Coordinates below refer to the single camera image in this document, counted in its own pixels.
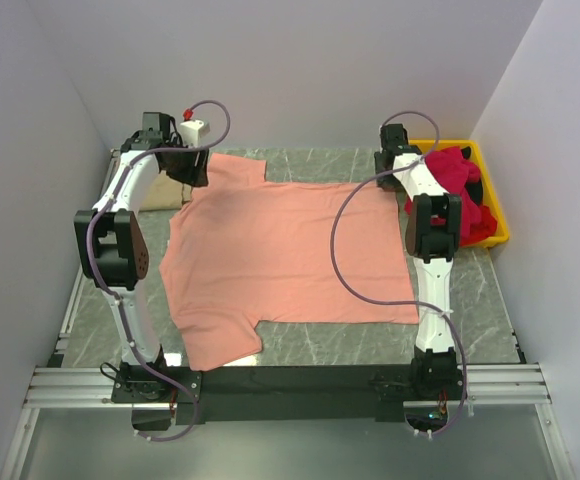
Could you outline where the pink t shirt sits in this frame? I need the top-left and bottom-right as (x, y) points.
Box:
(160, 154), (418, 371)

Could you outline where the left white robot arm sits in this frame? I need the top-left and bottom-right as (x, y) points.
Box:
(74, 109), (210, 402)

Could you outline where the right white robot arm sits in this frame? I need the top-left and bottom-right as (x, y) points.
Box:
(375, 124), (465, 399)

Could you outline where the brown cardboard sheet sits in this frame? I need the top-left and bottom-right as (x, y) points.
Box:
(140, 172), (193, 211)

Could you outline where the yellow plastic bin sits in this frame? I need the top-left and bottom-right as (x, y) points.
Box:
(397, 140), (509, 258)

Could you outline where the red t shirt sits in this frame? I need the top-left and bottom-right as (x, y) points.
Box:
(425, 146), (498, 247)

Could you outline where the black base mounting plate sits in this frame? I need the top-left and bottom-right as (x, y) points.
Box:
(111, 365), (463, 425)

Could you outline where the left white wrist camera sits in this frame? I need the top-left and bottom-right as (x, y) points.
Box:
(178, 119), (210, 147)

